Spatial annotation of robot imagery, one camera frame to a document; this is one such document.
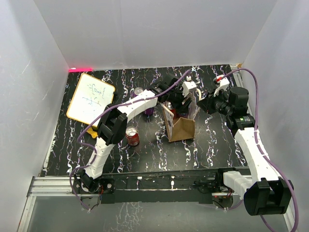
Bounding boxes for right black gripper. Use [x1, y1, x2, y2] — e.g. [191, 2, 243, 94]
[197, 88, 233, 116]

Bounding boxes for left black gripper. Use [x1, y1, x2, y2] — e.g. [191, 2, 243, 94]
[167, 85, 191, 114]

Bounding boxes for brown canvas tote bag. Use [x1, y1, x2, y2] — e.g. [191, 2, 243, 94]
[161, 92, 200, 143]

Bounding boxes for red cola can front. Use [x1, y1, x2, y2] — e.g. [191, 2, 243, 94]
[126, 126, 140, 146]

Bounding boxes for red cola can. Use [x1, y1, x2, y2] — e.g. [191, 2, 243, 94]
[126, 126, 140, 146]
[167, 102, 174, 112]

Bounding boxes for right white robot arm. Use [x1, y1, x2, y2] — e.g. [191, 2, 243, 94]
[197, 87, 292, 216]

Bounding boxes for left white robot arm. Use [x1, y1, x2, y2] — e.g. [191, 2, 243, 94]
[71, 72, 197, 193]

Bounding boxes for purple Fanta can middle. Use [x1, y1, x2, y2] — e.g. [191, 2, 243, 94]
[144, 108, 154, 116]

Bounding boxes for purple fanta can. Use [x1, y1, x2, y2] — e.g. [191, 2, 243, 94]
[132, 87, 144, 98]
[144, 108, 154, 116]

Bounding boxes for purple Fanta can rear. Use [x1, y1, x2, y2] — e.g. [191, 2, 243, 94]
[132, 87, 144, 98]

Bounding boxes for yellow framed whiteboard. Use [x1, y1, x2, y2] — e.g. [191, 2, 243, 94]
[66, 73, 115, 127]

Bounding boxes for pink tape strip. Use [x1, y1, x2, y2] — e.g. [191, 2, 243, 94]
[68, 68, 93, 73]

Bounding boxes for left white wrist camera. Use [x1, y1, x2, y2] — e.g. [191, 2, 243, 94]
[182, 76, 197, 97]

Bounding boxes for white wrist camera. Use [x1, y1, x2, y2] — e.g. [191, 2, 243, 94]
[182, 76, 197, 97]
[213, 74, 230, 97]

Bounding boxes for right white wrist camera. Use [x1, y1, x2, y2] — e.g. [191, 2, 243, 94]
[213, 74, 230, 97]

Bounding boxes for black base frame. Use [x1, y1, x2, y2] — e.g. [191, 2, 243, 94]
[70, 169, 236, 208]

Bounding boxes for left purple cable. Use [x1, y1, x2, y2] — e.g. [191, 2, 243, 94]
[69, 69, 193, 213]

